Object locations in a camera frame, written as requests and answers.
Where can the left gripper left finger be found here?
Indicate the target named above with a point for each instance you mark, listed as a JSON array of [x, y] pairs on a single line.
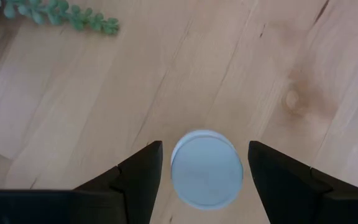
[[138, 183]]

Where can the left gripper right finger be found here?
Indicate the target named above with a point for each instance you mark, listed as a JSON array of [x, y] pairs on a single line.
[[291, 189]]

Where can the white pill bottle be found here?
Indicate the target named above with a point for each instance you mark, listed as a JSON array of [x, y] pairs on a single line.
[[207, 171]]

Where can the small trailing succulent plant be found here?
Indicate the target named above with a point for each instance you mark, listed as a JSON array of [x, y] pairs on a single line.
[[57, 14]]

